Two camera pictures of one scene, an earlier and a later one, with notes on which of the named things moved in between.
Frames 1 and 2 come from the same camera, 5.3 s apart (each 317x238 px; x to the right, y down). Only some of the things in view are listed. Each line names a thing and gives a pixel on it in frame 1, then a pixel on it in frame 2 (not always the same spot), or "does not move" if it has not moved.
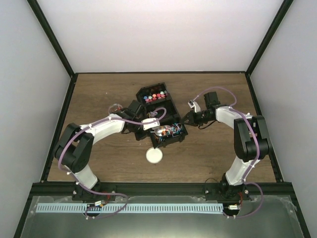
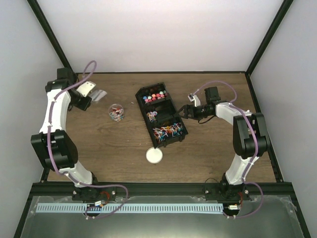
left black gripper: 139,136 -> 86,104
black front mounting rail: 180,188 does not move
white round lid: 154,155 does not move
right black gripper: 190,116 -> 187,106
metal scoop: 158,130 -> 96,95
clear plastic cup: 114,108 does not move
